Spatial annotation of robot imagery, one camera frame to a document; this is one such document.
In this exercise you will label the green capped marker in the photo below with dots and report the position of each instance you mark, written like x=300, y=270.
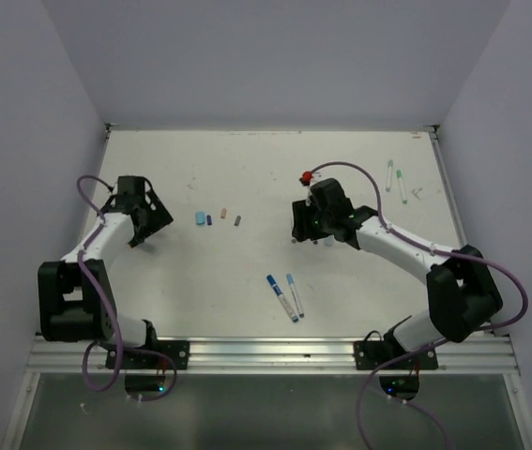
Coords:
x=401, y=187
x=389, y=175

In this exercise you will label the light blue highlighter cap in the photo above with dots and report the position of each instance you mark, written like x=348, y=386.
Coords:
x=200, y=218

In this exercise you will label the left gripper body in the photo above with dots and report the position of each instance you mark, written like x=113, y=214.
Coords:
x=140, y=234

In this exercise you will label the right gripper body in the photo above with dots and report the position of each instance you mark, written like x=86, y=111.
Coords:
x=323, y=217

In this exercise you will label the green capped marker right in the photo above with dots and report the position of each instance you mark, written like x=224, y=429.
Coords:
x=401, y=187

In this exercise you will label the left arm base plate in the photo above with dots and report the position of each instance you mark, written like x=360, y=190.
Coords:
x=160, y=354

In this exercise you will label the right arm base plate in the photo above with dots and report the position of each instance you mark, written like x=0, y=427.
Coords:
x=374, y=350

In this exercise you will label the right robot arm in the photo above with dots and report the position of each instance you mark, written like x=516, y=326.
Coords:
x=461, y=293

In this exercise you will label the light blue highlighter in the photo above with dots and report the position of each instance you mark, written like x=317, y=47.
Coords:
x=329, y=242

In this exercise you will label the light blue capped marker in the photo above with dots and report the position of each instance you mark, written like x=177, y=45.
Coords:
x=292, y=285

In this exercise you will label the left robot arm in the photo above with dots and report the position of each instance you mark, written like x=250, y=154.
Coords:
x=76, y=300

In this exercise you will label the dark blue capped marker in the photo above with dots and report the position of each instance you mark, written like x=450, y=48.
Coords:
x=282, y=299

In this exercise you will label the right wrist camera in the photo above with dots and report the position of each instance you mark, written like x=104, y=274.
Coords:
x=309, y=178

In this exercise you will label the aluminium rail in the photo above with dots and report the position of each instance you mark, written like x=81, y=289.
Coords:
x=481, y=355

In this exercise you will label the green capped marker left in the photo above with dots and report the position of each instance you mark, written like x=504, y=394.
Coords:
x=389, y=175

